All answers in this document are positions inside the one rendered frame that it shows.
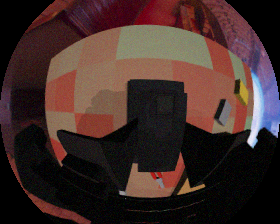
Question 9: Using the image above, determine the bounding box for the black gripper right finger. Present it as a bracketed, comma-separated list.
[180, 123, 251, 188]

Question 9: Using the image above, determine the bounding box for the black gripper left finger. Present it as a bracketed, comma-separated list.
[56, 117, 139, 192]

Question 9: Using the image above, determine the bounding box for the tan wooden panel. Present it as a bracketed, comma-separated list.
[171, 132, 231, 196]

